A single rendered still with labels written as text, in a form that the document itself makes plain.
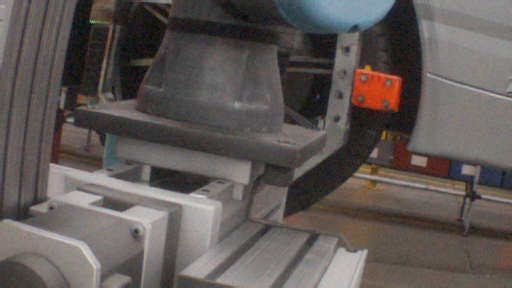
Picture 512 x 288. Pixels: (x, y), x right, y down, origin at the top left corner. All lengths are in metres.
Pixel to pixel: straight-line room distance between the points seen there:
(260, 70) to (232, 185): 0.12
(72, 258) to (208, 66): 0.40
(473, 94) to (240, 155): 1.07
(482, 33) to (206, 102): 1.06
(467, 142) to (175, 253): 1.20
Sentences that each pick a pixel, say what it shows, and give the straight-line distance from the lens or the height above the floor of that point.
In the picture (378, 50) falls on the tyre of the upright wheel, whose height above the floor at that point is 0.93.
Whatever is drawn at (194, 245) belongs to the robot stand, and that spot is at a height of 0.74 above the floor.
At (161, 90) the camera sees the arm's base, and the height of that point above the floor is 0.84.
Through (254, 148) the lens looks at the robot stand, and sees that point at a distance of 0.87.
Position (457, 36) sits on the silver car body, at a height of 1.00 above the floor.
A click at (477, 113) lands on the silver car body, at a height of 0.85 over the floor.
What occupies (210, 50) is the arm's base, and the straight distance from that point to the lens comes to 0.93.
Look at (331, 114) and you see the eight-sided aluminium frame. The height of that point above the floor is 0.79.
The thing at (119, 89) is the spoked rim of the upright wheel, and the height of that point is 0.76.
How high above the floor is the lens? 0.91
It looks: 6 degrees down
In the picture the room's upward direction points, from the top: 9 degrees clockwise
